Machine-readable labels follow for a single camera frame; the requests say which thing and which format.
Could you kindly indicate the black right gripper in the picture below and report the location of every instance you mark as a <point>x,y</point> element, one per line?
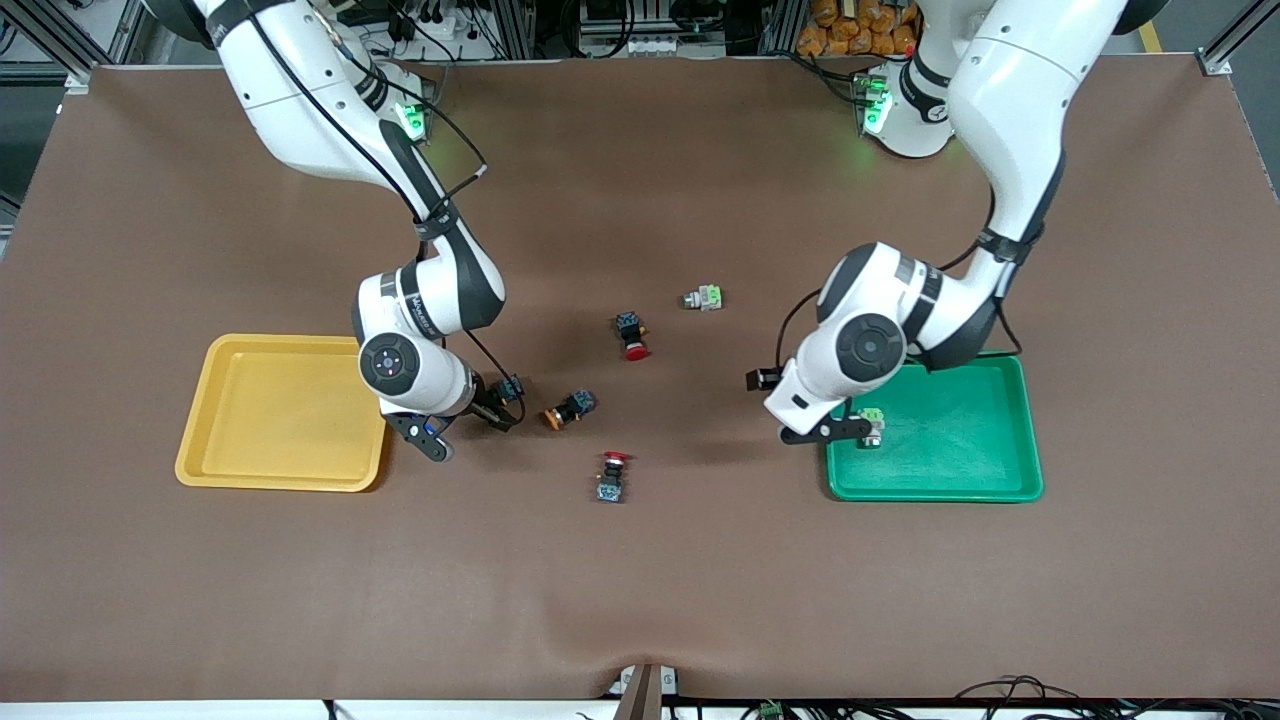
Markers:
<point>489,404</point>

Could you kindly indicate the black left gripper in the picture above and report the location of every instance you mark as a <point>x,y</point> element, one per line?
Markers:
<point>769,385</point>

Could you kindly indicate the yellow push button switch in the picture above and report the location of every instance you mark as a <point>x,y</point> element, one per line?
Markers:
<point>512,387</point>
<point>575,405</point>

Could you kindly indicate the green push button switch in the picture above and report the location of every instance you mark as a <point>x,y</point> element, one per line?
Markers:
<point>872,440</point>
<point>708,297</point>

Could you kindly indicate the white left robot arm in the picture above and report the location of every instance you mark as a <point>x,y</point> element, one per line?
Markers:
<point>1010,100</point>

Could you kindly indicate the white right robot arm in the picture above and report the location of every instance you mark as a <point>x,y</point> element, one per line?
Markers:
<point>300,100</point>

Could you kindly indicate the green plastic tray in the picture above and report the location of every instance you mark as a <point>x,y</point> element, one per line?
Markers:
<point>950,450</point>

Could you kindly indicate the yellow plastic tray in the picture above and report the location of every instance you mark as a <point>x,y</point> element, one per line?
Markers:
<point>270,420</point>

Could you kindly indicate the green terminal connector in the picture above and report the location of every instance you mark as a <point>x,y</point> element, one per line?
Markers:
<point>771,711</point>

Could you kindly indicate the white power strip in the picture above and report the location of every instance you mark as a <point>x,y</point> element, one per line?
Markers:
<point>630,45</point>

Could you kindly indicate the orange items net bag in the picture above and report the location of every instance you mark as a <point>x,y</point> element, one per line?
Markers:
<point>850,25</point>

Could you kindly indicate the red push button switch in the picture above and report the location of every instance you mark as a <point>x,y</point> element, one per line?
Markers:
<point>611,490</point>
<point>630,325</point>

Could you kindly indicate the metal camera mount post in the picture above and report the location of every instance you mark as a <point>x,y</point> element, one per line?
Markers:
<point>645,695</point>

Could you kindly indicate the aluminium frame upright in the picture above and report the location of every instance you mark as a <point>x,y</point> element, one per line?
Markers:
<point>517,30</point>
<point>780,28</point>

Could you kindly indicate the aluminium frame profile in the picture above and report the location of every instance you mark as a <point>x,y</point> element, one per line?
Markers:
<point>1215,63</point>
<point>50,42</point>

